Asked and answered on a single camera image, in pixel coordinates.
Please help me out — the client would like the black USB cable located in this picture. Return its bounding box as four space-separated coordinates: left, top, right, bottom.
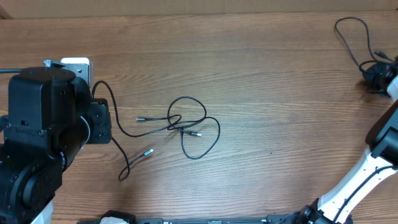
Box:
136 95 221 161
334 17 397 75
91 80 183 182

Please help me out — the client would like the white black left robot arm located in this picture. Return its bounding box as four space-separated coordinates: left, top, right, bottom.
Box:
1 67 111 223

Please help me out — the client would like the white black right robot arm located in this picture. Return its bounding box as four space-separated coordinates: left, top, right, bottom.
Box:
291 61 397 223

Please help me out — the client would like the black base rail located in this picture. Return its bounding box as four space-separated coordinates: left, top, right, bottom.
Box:
77 210 299 224

